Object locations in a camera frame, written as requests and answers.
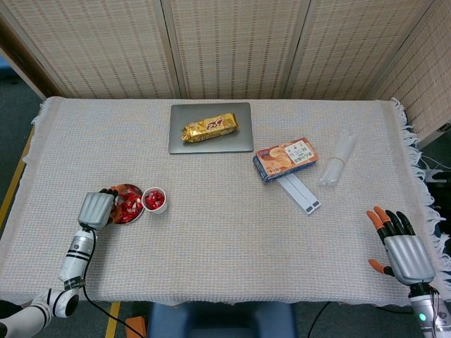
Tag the brown wooden post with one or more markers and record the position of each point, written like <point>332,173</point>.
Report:
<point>28,60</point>

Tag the grey metal tray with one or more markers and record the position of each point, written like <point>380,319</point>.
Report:
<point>243,141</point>

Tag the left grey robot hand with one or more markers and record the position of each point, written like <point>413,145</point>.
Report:
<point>93,211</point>

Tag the orange block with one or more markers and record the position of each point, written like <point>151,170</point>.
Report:
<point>137,322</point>

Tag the gold biscuit packet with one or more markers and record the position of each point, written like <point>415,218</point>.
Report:
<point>209,127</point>

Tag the orange blue cracker box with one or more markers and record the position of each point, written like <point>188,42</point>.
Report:
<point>285,158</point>

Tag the blue chair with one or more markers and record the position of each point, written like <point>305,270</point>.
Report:
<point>222,322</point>

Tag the shiny metal bowl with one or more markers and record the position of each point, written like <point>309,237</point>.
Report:
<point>140,215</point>

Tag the woven folding screen panel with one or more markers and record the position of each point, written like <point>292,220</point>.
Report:
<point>430,88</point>
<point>105,45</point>
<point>352,45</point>
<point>239,45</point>

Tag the white paper cup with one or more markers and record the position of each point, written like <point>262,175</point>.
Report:
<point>162,210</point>

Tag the beige woven tablecloth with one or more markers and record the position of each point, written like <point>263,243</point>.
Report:
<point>225,246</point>

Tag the clear plastic bottle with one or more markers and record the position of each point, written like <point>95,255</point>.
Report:
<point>334,165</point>

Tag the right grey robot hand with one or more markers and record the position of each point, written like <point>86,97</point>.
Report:
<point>408,257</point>

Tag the white folded laptop stand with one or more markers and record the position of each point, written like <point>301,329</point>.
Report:
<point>303,197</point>

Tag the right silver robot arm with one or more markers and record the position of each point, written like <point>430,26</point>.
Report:
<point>421,304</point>

